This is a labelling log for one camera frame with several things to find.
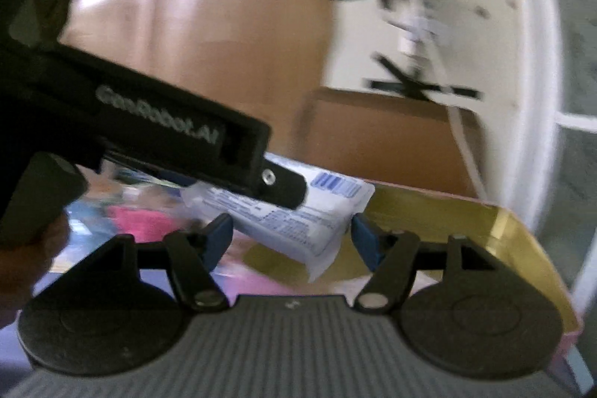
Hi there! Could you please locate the pink knitted yarn bundle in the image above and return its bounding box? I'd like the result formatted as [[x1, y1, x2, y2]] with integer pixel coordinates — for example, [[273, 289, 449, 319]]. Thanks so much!
[[106, 204, 187, 244]]

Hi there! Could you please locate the white blue wipes packet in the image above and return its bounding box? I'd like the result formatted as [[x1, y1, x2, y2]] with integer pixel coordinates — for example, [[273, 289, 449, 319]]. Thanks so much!
[[181, 153, 375, 282]]

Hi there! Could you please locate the pink macaron biscuit tin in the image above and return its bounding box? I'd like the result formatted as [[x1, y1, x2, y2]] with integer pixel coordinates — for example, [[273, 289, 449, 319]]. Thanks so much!
[[216, 184, 584, 358]]

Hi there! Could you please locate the brown chair backrest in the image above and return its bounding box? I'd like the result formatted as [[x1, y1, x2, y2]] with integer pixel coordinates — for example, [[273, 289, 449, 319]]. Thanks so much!
[[290, 88, 476, 198]]

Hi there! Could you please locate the brown cardboard sheet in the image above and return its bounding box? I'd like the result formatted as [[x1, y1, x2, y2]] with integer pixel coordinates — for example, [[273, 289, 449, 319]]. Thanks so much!
[[62, 0, 333, 156]]

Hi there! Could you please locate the white power adapter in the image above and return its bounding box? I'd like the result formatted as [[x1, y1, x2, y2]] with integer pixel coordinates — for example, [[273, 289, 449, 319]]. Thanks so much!
[[384, 2, 449, 62]]

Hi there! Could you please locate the white window frame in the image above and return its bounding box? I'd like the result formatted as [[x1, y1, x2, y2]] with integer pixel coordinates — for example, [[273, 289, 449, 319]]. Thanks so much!
[[505, 0, 596, 315]]

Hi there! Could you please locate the white cable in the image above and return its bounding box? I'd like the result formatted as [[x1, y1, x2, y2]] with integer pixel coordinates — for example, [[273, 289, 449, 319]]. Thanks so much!
[[433, 47, 489, 201]]

